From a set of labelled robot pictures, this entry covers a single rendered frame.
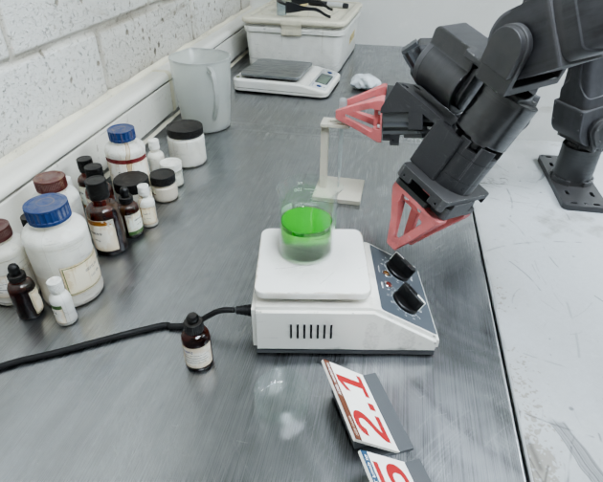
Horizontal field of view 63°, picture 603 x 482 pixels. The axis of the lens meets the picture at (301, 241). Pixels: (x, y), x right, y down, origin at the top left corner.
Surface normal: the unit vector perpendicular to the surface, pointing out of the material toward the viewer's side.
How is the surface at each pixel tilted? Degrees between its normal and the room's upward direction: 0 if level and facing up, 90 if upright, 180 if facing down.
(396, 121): 74
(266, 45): 94
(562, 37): 93
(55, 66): 90
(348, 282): 0
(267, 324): 90
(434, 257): 0
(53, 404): 0
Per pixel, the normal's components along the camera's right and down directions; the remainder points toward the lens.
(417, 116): -0.69, 0.15
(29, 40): 0.98, 0.11
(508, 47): -0.84, 0.30
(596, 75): 0.22, 0.48
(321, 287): 0.00, -0.82
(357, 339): 0.00, 0.57
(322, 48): -0.24, 0.60
